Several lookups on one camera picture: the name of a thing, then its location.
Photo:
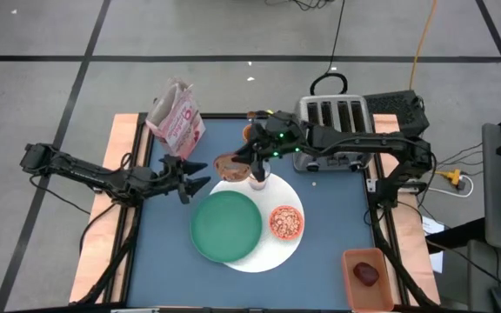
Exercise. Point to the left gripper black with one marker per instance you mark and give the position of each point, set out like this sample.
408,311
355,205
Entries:
165,178

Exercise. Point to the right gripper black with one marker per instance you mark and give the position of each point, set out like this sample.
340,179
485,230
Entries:
263,141

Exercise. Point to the round brown bread slice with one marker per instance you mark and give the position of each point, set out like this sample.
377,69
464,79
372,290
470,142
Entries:
229,171

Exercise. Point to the pink strawberry yogurt cereal box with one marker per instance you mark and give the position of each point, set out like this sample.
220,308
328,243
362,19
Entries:
178,126

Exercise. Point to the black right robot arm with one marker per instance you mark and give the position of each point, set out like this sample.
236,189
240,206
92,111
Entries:
355,139

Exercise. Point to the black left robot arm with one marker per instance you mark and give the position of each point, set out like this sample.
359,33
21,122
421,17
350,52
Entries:
85,171

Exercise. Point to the clear drinking glass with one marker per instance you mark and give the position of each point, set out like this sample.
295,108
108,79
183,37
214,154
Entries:
259,186

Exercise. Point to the teal round plate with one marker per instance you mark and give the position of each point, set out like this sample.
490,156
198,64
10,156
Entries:
226,226

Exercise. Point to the blue white patterned bowl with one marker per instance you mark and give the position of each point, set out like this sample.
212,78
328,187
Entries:
272,224

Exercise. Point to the cereal rings heap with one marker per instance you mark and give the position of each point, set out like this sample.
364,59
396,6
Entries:
286,222

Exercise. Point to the wooden side board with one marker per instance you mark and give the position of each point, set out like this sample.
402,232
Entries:
409,235
125,130

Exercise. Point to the round cream woven placemat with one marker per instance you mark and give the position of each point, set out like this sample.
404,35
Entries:
276,256

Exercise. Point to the silver four-slot toaster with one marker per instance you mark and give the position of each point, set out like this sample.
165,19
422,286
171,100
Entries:
333,111

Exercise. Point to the black mesh computer box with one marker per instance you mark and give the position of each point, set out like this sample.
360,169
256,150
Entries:
396,108

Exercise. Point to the dark red fruit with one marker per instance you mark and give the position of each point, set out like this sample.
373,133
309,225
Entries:
366,274

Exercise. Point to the orange plastic tray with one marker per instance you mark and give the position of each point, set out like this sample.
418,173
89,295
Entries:
365,297

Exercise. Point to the white paper sheet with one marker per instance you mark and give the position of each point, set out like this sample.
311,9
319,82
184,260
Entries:
433,226

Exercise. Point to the yellow power plug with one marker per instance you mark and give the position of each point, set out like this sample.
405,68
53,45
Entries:
452,176

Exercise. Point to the black table frame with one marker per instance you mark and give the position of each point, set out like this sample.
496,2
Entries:
224,116

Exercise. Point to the black frame post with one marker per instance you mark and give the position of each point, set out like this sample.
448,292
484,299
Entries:
112,252
402,267

